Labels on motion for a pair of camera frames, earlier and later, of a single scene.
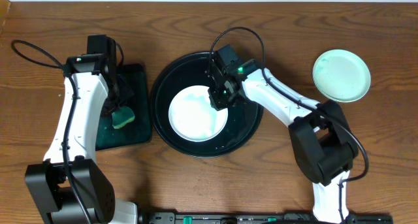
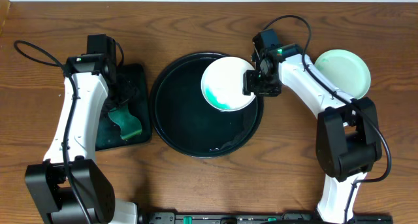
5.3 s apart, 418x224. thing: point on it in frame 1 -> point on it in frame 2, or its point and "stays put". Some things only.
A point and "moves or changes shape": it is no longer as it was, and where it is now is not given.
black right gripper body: x=224 y=96 -> x=260 y=83
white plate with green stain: x=192 y=116 moves or changes shape
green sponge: x=123 y=116 moves or changes shape
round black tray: x=189 y=69 stays put
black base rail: x=288 y=218 stays put
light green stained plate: x=341 y=75 stays put
